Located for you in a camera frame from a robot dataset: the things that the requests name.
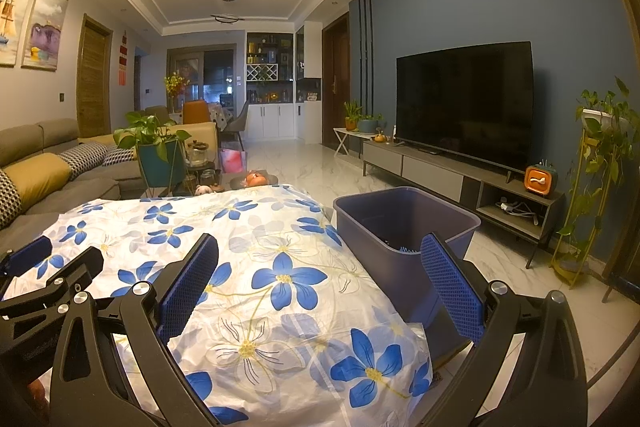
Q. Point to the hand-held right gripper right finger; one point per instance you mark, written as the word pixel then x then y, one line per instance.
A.
pixel 452 289

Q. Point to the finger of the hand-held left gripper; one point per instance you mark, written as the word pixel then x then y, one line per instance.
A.
pixel 80 269
pixel 27 254

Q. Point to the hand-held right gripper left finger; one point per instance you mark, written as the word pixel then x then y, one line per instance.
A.
pixel 187 289

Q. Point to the purple plastic bin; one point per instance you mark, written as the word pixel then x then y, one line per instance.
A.
pixel 400 217

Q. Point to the houndstooth cushion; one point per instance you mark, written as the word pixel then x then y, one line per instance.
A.
pixel 10 199

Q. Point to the blue floral tablecloth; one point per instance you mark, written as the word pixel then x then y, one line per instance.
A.
pixel 240 257

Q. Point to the yellow cushion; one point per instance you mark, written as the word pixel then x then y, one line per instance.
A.
pixel 40 177

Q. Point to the grey sofa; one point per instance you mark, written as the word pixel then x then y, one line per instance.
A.
pixel 85 187

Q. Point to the pink pig toy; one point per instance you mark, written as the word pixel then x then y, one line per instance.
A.
pixel 203 190

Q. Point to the grey patterned cushion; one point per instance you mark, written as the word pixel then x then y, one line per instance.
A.
pixel 82 159

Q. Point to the dark coffee table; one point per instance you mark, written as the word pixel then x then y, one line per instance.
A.
pixel 230 181

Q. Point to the striped cushion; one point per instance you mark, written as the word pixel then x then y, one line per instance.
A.
pixel 119 157

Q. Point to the grey television cabinet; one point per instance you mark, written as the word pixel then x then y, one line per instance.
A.
pixel 430 172

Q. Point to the potted plant in teal pot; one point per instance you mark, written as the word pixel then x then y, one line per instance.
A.
pixel 160 164

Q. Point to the plate with orange fruit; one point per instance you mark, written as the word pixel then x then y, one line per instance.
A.
pixel 254 179

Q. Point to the glass jar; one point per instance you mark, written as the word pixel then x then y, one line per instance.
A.
pixel 197 154

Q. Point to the pink gift bag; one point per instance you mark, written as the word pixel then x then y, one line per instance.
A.
pixel 232 161

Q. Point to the orange small clock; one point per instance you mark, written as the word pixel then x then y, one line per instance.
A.
pixel 539 179

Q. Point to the yellow metal plant stand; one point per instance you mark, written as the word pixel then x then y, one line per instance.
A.
pixel 582 207

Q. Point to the grey dining chair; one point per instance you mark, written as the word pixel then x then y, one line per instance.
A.
pixel 236 119

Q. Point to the orange dining chair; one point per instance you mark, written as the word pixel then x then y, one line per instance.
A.
pixel 196 112

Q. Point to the plant in blue pot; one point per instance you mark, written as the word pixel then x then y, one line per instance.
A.
pixel 369 125

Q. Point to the black television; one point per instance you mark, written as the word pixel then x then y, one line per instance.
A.
pixel 465 102

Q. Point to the white folding stand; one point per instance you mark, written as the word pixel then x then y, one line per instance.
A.
pixel 345 134

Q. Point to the white display cabinet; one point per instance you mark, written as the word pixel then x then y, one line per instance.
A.
pixel 270 119

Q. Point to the light wooden door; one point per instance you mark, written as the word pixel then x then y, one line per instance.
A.
pixel 94 77

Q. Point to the plant in orange pot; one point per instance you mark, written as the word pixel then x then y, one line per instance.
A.
pixel 351 122

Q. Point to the yellow flowers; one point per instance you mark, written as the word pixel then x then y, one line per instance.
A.
pixel 176 83

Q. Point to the trailing green plant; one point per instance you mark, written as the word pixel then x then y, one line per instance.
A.
pixel 600 117

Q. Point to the purple abstract painting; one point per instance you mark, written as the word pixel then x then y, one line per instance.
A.
pixel 45 27

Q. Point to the sailing ship painting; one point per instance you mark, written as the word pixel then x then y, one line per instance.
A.
pixel 15 17

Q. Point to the dark wooden door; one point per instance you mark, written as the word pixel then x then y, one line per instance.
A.
pixel 336 82

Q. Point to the red wall decoration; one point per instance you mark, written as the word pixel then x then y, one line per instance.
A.
pixel 123 59

